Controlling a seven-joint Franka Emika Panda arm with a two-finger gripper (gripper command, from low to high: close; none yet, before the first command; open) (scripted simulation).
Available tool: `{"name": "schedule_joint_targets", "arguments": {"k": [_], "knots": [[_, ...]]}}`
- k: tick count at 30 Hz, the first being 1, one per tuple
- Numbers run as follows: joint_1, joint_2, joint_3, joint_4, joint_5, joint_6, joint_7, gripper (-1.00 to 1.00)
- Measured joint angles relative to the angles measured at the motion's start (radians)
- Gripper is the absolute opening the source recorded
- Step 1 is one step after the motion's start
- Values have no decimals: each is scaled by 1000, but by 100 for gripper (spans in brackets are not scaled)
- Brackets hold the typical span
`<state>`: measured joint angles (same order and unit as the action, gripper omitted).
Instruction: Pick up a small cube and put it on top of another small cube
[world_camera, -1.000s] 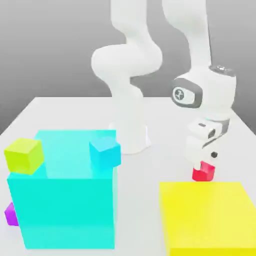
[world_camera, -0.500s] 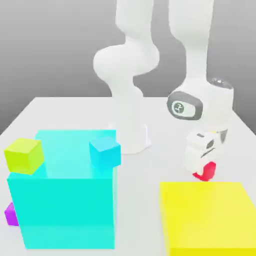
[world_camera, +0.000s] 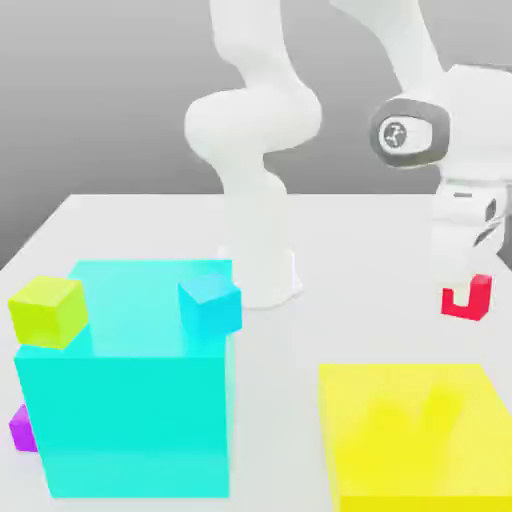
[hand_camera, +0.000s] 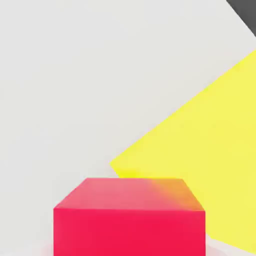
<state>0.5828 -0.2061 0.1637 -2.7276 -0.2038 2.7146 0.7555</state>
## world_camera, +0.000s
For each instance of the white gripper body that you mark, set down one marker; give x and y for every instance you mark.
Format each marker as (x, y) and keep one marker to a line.
(454, 228)

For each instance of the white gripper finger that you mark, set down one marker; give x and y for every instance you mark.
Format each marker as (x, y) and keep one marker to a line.
(460, 290)

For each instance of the small red cube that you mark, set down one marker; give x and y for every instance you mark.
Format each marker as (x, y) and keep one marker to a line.
(480, 298)

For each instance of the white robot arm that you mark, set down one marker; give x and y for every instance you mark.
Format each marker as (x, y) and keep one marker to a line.
(256, 120)

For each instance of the small blue cube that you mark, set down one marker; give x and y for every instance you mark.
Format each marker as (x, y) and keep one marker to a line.
(210, 308)

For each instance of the small lime cube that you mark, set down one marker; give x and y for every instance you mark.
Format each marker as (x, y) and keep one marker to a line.
(46, 314)

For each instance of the small purple cube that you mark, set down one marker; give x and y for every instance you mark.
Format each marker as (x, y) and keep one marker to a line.
(23, 432)

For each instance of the large yellow box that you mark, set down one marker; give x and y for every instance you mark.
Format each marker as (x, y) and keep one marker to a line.
(416, 436)

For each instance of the large cyan box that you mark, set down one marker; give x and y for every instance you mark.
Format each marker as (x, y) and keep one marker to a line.
(132, 408)

